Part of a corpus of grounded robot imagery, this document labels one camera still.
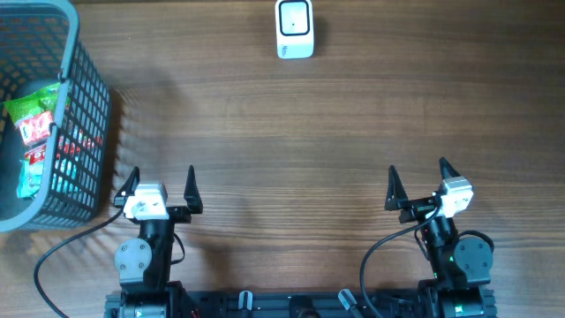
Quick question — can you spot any green snack bag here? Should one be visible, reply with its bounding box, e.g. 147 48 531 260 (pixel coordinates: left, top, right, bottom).
4 84 61 126

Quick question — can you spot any white barcode scanner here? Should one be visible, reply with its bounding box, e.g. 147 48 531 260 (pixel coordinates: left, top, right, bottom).
275 0 314 59

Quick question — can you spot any right black cable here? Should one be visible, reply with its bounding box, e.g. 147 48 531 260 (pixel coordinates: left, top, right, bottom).
359 205 442 318

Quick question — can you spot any left black cable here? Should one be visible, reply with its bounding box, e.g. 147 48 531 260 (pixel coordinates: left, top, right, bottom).
33 207 127 318

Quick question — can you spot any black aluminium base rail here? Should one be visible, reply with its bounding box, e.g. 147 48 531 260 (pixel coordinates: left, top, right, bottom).
104 289 498 318

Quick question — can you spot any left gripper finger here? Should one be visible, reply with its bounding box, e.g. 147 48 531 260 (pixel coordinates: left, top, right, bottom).
184 165 203 214
115 166 139 199

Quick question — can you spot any dark grey plastic basket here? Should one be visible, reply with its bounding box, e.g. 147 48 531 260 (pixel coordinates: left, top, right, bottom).
1 0 112 232

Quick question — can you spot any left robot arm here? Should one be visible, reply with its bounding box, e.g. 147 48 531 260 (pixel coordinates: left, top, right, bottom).
104 167 203 318

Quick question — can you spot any red Nescafe stick sachet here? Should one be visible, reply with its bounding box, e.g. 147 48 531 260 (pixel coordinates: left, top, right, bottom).
25 134 105 165

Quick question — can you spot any red tissue pack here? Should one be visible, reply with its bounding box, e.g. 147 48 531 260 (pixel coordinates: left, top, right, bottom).
19 110 53 146

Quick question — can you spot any mint green pack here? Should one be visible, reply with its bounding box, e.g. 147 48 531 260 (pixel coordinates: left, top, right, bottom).
16 158 79 200

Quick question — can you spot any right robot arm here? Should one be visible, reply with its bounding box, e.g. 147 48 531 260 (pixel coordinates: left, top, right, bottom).
385 157 497 318

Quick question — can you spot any black cable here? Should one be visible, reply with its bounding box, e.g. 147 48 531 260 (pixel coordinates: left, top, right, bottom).
33 207 127 318
359 205 442 318

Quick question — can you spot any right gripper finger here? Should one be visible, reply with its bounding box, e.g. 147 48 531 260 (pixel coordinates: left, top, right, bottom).
439 157 460 179
384 165 409 210

